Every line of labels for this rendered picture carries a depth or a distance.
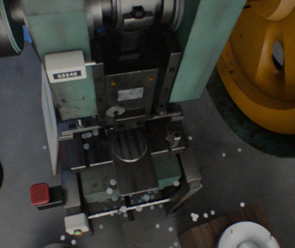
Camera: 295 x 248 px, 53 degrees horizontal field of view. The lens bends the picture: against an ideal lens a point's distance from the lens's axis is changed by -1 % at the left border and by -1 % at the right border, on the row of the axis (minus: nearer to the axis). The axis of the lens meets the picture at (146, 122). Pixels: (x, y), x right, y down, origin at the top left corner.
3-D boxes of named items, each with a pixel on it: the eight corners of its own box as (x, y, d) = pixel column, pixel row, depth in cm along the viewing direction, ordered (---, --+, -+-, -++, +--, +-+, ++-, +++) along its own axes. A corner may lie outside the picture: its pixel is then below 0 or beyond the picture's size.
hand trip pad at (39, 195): (53, 205, 106) (49, 201, 99) (36, 209, 105) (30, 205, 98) (51, 186, 109) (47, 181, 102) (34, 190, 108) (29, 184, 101)
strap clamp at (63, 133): (102, 133, 118) (101, 122, 108) (58, 141, 115) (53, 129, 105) (99, 120, 120) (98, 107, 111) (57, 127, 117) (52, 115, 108)
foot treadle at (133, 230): (145, 243, 157) (146, 242, 152) (127, 248, 155) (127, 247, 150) (123, 141, 181) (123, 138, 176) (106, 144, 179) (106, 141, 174)
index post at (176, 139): (177, 146, 118) (181, 137, 110) (170, 148, 118) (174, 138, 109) (175, 140, 119) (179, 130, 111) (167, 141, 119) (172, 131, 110)
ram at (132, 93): (152, 129, 100) (166, 78, 74) (108, 137, 97) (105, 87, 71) (141, 86, 107) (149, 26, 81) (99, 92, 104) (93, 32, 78)
